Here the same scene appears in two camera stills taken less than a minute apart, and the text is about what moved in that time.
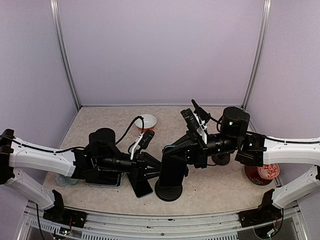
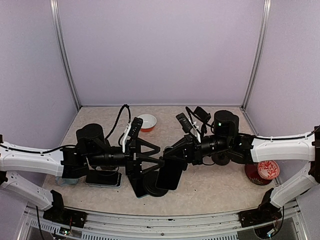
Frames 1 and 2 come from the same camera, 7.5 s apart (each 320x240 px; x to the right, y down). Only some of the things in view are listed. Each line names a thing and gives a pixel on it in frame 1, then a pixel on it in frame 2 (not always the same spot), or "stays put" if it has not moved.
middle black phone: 141,188 stays put
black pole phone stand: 168,193 → 149,184
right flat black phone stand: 221,159 stays put
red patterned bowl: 269,171 stays put
